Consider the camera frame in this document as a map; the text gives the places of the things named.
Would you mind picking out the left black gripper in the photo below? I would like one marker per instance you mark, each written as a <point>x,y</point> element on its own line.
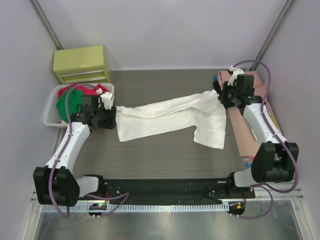
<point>110,117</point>

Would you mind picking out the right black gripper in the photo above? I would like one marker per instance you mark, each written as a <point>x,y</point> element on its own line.
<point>223,95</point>

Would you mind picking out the white printed t shirt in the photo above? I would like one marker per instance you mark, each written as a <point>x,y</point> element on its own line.
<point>200,110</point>

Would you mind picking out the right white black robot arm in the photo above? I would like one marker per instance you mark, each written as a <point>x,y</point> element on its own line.
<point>275,163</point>

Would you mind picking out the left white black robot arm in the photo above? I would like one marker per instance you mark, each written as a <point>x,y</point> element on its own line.
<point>55,183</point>

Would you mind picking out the pink folded t shirt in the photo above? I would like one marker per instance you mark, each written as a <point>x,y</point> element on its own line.
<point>259,87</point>

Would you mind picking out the black folded t shirt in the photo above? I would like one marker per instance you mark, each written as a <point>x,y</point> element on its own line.
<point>216,85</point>

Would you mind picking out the red t shirt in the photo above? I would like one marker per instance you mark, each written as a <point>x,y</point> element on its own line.
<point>86,90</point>

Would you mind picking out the green t shirt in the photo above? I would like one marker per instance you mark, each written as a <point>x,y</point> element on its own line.
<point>75,98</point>

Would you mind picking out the yellow picture book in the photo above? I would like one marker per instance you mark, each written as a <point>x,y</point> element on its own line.
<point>273,117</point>

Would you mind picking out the white plastic basket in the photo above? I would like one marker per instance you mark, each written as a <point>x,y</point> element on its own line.
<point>51,116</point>

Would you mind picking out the brown cardboard sheet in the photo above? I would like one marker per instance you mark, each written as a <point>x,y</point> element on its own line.
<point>246,142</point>

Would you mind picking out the yellow-green drawer box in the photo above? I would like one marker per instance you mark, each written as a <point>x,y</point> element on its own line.
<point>82,65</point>

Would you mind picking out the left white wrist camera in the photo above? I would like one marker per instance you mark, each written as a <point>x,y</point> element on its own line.
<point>105,99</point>

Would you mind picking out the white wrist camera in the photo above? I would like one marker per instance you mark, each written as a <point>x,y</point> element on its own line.
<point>105,99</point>
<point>234,72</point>

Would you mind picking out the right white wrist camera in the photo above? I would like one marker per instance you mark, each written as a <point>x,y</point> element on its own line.
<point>234,72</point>

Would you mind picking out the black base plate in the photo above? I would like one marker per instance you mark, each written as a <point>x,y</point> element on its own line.
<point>167,192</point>

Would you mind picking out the white slotted cable duct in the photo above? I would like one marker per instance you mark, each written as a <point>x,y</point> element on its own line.
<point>95,207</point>

